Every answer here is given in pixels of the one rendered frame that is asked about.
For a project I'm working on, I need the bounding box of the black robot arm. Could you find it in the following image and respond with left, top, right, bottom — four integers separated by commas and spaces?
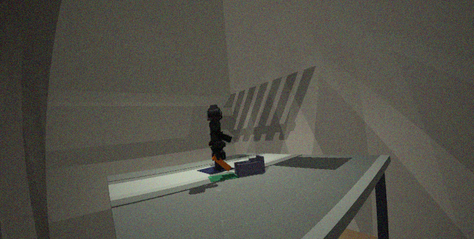
207, 104, 232, 170

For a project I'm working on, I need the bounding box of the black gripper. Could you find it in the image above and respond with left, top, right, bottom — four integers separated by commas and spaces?
209, 131, 226, 160

